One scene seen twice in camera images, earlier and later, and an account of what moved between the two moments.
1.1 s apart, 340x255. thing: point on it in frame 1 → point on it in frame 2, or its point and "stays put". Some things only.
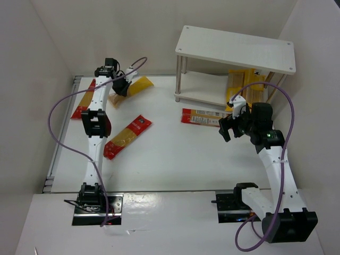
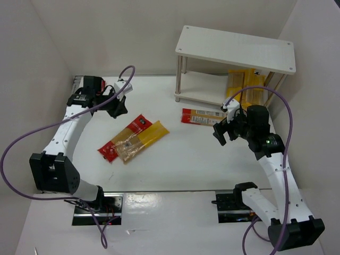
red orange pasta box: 202,117 stays put
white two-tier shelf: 256,53 stays put
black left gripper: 120,86 → 117,105
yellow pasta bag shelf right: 253,94 stays put
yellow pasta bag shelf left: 236,82 stays put
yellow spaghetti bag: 135,86 → 128,148
